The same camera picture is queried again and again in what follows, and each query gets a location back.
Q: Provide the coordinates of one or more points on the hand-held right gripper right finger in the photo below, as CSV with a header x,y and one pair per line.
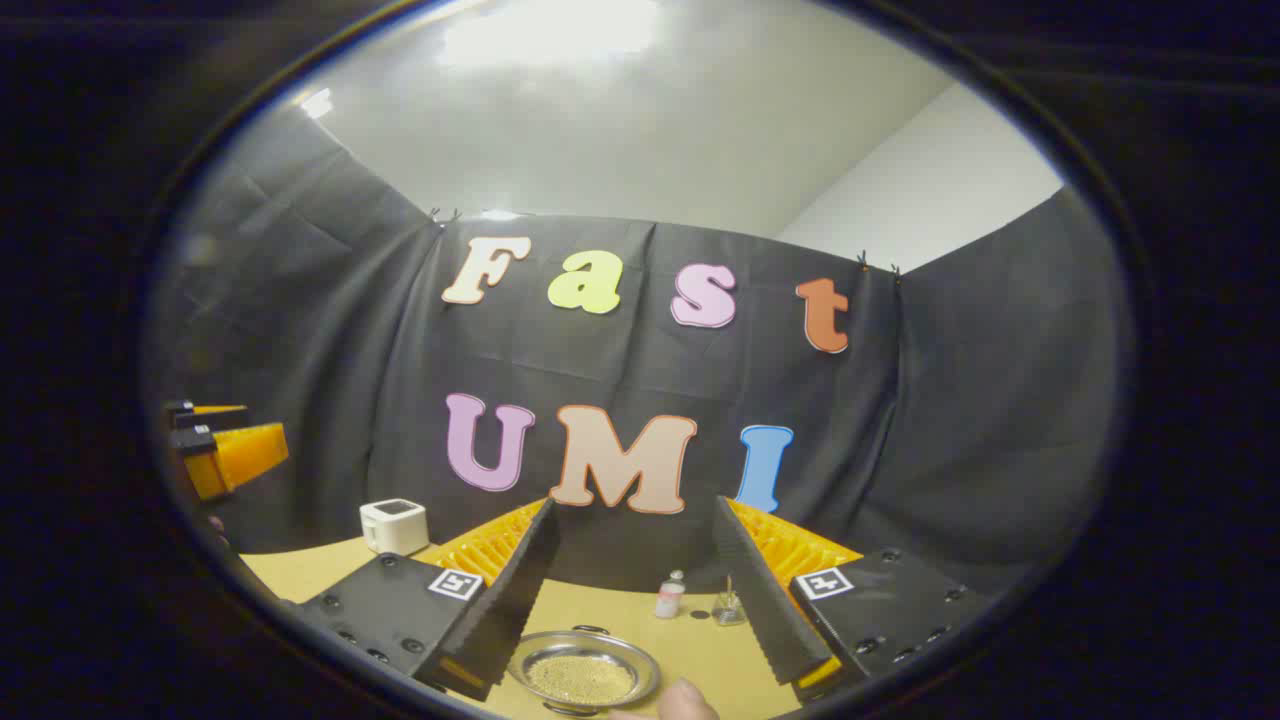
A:
x,y
760,600

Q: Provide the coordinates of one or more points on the white toaster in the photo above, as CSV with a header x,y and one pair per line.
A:
x,y
395,527

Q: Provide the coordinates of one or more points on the white bottle with pink label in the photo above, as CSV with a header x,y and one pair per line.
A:
x,y
669,598

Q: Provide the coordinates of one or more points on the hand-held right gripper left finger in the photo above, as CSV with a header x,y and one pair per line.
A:
x,y
505,610

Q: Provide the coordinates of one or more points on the stainless steel pot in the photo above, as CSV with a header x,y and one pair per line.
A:
x,y
545,655

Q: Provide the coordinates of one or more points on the black backdrop cloth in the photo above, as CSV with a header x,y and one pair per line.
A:
x,y
620,370

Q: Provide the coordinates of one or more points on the pile of yellow soybeans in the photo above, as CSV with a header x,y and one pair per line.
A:
x,y
582,678

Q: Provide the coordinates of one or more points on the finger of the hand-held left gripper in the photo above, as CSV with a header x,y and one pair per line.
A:
x,y
215,414
245,455

